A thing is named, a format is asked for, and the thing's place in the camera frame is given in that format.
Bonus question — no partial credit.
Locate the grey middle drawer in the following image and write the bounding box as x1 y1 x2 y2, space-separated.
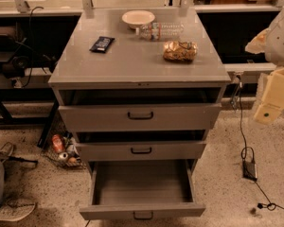
76 141 206 162

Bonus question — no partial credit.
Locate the clear plastic water bottle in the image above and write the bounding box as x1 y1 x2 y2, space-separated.
135 22 184 41

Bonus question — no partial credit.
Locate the white sandal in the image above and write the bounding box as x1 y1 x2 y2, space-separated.
0 199 36 222

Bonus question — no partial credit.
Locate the grey drawer cabinet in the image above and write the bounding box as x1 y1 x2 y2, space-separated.
47 7 232 175

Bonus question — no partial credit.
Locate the black power adapter with cable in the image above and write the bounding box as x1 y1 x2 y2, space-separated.
236 76 284 211

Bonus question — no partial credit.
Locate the golden snack bag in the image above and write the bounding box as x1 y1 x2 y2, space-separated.
163 41 198 61

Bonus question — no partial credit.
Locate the wire basket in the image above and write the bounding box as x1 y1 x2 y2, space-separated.
42 131 85 169

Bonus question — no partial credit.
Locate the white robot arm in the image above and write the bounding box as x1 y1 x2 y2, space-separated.
245 7 284 124

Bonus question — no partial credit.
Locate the dark machine on left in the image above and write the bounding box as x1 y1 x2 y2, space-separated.
0 24 57 88

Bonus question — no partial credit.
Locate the grey drawer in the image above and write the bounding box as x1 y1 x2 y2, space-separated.
80 160 205 220
76 141 206 162
59 104 221 132

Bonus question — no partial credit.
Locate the white bowl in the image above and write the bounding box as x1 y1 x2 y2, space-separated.
122 10 155 29

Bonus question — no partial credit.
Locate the grey bottom drawer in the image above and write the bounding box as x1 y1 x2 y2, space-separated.
80 160 205 220

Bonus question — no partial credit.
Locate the small white can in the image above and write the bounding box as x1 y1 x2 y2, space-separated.
59 152 69 161

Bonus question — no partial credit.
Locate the orange can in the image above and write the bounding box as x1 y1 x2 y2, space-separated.
52 134 65 153

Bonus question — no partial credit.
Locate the grey top drawer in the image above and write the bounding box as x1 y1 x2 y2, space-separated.
59 104 221 132

